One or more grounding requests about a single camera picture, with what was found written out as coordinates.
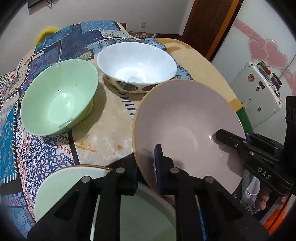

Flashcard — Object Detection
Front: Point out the light green plate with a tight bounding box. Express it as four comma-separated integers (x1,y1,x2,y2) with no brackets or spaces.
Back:
34,164,177,241

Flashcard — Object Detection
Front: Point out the patchwork blanket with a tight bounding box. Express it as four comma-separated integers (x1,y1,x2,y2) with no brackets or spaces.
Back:
0,20,192,232

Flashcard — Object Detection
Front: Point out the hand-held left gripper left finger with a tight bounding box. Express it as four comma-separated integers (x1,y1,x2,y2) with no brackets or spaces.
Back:
26,159,139,241

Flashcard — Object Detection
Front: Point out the small dark jar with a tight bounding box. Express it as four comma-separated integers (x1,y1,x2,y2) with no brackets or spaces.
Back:
270,73,283,91

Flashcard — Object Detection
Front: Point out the small colourful bottle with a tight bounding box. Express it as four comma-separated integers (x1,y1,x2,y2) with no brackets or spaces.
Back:
257,61,271,75

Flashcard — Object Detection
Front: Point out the orange wooden wardrobe frame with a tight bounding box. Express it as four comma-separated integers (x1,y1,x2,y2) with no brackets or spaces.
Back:
205,0,245,62

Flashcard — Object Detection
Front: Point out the light green bowl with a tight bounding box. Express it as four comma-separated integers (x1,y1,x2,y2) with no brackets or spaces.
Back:
20,59,99,136

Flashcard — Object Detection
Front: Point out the person's right hand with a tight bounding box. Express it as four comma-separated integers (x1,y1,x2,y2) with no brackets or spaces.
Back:
254,179,276,214

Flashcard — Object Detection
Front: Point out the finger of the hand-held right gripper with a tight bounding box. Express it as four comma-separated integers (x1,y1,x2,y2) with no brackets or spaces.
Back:
216,129,257,160
245,133,286,159

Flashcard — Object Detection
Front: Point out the grey patterned bag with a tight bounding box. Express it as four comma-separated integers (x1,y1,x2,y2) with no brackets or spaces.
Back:
128,31,160,39

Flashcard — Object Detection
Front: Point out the white heart print sliding door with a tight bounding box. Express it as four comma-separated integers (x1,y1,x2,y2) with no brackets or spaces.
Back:
210,0,296,100

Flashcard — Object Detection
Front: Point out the orange garment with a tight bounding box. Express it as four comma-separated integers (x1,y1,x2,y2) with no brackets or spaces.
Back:
263,200,292,232

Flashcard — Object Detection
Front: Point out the pink bowl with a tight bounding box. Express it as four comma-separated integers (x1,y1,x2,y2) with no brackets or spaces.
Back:
131,79,247,194

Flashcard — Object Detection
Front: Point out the white bowl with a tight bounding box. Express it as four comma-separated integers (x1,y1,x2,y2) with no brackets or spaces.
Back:
97,42,178,93

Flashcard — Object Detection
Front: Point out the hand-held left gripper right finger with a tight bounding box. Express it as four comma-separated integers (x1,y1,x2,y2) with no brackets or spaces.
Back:
154,144,270,241

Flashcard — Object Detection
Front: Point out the white suitcase with stickers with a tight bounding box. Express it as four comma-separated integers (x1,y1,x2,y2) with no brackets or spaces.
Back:
229,61,282,129

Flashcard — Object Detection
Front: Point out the dark wooden door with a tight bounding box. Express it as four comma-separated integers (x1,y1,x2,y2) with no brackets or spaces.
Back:
181,0,233,48

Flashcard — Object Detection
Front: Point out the white printed cloth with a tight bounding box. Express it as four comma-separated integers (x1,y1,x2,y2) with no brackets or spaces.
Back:
240,176,260,216

